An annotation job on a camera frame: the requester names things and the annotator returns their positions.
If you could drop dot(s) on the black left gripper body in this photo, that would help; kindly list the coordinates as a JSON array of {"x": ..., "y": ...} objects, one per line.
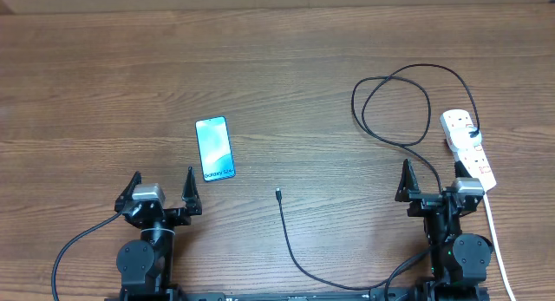
[{"x": 178, "y": 216}]

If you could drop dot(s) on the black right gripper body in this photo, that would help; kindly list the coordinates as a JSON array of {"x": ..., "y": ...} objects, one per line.
[{"x": 423, "y": 200}]

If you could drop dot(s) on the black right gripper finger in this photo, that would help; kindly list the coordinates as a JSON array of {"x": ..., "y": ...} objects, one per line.
[
  {"x": 408, "y": 182},
  {"x": 460, "y": 170}
]

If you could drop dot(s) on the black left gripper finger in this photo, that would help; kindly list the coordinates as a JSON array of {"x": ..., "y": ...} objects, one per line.
[
  {"x": 128, "y": 191},
  {"x": 190, "y": 193}
]

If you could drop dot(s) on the blue Galaxy smartphone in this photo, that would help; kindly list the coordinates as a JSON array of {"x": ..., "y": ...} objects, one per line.
[{"x": 215, "y": 149}]

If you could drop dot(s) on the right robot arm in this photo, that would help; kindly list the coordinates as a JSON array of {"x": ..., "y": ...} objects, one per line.
[{"x": 459, "y": 260}]

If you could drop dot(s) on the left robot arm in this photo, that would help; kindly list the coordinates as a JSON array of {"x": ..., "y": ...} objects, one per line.
[{"x": 146, "y": 263}]

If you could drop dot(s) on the white charger plug adapter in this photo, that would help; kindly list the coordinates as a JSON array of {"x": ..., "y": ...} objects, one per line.
[{"x": 463, "y": 138}]

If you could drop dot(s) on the white power strip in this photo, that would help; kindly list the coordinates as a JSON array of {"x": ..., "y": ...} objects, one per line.
[{"x": 474, "y": 159}]

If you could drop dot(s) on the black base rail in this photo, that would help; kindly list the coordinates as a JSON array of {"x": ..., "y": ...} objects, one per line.
[{"x": 394, "y": 294}]

